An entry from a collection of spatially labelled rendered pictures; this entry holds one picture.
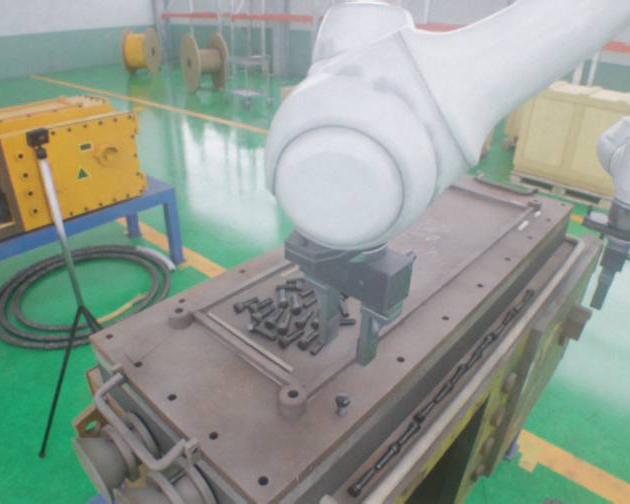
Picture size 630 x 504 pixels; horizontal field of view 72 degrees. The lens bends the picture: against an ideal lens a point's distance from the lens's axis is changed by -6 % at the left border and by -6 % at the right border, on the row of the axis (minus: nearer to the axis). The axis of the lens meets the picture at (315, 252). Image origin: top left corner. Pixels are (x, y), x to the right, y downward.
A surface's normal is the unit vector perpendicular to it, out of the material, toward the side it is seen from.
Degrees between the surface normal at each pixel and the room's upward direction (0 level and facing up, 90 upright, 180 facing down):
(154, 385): 0
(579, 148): 90
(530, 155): 90
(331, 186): 95
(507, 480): 0
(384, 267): 0
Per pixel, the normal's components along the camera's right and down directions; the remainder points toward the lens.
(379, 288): -0.67, 0.35
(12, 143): 0.75, 0.33
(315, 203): -0.26, 0.55
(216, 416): 0.02, -0.87
